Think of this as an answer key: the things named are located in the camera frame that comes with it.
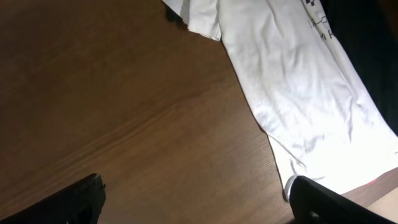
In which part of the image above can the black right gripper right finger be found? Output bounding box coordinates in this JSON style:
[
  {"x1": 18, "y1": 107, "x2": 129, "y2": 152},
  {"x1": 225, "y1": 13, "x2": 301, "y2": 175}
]
[{"x1": 285, "y1": 175, "x2": 394, "y2": 224}]

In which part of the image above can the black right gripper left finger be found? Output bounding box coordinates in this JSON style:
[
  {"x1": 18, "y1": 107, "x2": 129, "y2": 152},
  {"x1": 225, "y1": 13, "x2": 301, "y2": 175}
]
[{"x1": 1, "y1": 173, "x2": 106, "y2": 224}]

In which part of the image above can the white t-shirt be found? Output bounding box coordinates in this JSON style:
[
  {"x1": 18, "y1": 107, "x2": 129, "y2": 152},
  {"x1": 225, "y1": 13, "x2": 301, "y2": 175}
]
[{"x1": 165, "y1": 0, "x2": 397, "y2": 194}]

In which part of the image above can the black garment pile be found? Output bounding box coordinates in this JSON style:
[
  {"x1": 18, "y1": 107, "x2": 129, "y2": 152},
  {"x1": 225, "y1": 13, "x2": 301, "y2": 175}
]
[{"x1": 321, "y1": 0, "x2": 397, "y2": 133}]

